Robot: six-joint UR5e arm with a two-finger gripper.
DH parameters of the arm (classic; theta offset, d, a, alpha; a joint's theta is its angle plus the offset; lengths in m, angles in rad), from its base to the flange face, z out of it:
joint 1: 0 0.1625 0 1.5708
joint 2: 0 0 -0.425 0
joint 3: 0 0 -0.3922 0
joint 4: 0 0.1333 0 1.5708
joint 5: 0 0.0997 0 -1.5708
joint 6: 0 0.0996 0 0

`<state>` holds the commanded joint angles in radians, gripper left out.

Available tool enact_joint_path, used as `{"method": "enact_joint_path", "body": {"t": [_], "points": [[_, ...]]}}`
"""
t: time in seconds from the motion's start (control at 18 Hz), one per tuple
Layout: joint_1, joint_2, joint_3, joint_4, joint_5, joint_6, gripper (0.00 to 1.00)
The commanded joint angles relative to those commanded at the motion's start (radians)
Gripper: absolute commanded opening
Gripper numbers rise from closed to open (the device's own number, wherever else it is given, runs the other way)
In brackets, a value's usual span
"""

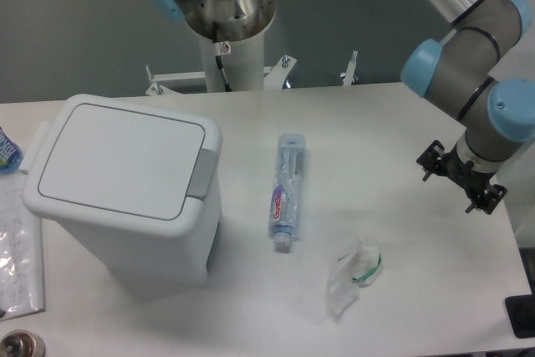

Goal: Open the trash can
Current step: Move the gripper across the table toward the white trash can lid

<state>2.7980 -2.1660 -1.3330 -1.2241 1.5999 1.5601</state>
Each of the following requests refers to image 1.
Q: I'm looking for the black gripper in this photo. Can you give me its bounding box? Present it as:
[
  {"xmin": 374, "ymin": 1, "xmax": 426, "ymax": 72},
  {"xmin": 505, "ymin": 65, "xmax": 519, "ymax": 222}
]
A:
[{"xmin": 416, "ymin": 140, "xmax": 507, "ymax": 215}]

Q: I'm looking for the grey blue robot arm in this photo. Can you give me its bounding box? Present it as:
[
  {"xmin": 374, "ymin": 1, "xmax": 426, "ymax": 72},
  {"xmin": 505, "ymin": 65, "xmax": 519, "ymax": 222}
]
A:
[{"xmin": 151, "ymin": 0, "xmax": 534, "ymax": 214}]

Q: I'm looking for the white trash can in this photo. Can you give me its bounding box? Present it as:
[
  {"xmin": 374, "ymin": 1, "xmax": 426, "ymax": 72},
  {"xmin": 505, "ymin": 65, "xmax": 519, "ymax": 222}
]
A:
[{"xmin": 22, "ymin": 94, "xmax": 222, "ymax": 286}]

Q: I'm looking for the crumpled plastic wrapper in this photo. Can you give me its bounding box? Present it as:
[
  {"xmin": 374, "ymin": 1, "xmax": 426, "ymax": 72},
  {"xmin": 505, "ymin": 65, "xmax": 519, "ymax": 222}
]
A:
[{"xmin": 326, "ymin": 237, "xmax": 382, "ymax": 319}]

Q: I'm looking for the black device at edge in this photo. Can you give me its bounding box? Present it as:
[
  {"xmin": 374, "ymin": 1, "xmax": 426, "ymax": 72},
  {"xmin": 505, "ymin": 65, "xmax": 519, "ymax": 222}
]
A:
[{"xmin": 505, "ymin": 294, "xmax": 534, "ymax": 339}]

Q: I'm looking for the clear plastic water bottle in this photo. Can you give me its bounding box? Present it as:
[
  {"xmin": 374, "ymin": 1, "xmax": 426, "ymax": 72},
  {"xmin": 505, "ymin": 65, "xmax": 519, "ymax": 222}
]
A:
[{"xmin": 268, "ymin": 133, "xmax": 306, "ymax": 253}]

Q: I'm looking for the blue labelled bottle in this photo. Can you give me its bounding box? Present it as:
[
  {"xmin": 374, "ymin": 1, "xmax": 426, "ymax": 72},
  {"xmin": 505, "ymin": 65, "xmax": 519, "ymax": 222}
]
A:
[{"xmin": 0, "ymin": 129, "xmax": 23, "ymax": 175}]

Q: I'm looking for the paper notebook in plastic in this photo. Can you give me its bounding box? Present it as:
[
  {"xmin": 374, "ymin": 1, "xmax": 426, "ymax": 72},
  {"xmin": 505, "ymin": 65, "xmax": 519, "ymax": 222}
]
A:
[{"xmin": 1, "ymin": 173, "xmax": 45, "ymax": 321}]

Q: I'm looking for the metal round object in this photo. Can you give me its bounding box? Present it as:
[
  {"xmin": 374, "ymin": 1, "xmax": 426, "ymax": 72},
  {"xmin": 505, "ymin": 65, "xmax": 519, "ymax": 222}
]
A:
[{"xmin": 1, "ymin": 329, "xmax": 47, "ymax": 357}]

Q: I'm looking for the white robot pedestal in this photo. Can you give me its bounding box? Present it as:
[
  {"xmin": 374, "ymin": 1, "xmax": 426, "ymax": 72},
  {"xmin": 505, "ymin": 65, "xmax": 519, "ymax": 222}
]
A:
[{"xmin": 144, "ymin": 0, "xmax": 360, "ymax": 97}]

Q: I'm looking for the black cable on pedestal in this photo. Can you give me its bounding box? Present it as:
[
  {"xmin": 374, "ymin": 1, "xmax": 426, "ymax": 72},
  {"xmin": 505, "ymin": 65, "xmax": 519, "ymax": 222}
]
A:
[{"xmin": 211, "ymin": 20, "xmax": 233, "ymax": 93}]

